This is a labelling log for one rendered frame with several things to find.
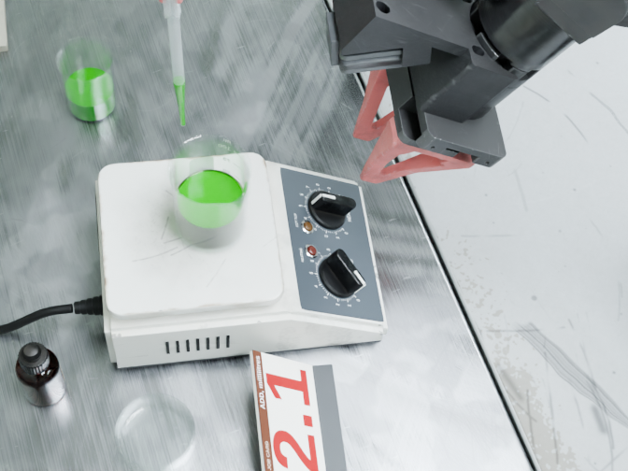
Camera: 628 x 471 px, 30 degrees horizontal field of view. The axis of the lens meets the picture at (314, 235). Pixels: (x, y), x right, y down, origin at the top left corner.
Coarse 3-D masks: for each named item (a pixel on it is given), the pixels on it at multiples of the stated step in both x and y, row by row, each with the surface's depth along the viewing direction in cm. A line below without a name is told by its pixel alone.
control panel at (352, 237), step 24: (288, 192) 85; (312, 192) 87; (336, 192) 88; (288, 216) 84; (360, 216) 89; (312, 240) 84; (336, 240) 86; (360, 240) 87; (312, 264) 83; (360, 264) 86; (312, 288) 82; (336, 312) 82; (360, 312) 84
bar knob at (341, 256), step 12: (336, 252) 83; (324, 264) 83; (336, 264) 83; (348, 264) 83; (324, 276) 83; (336, 276) 83; (348, 276) 83; (360, 276) 83; (336, 288) 83; (348, 288) 83; (360, 288) 83
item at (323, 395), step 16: (320, 368) 85; (320, 384) 85; (256, 400) 80; (320, 400) 84; (336, 400) 84; (256, 416) 79; (320, 416) 84; (336, 416) 84; (320, 432) 83; (336, 432) 83; (320, 448) 82; (336, 448) 82; (320, 464) 81; (336, 464) 82
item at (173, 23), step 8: (168, 24) 64; (176, 24) 64; (168, 32) 65; (176, 32) 65; (176, 40) 66; (176, 48) 66; (176, 56) 67; (176, 64) 68; (176, 72) 68; (176, 80) 69; (184, 80) 69
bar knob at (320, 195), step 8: (320, 192) 87; (312, 200) 86; (320, 200) 85; (328, 200) 85; (336, 200) 85; (344, 200) 86; (352, 200) 86; (312, 208) 86; (320, 208) 85; (328, 208) 86; (336, 208) 86; (344, 208) 86; (352, 208) 86; (312, 216) 86; (320, 216) 86; (328, 216) 86; (336, 216) 87; (344, 216) 87; (320, 224) 86; (328, 224) 86; (336, 224) 86
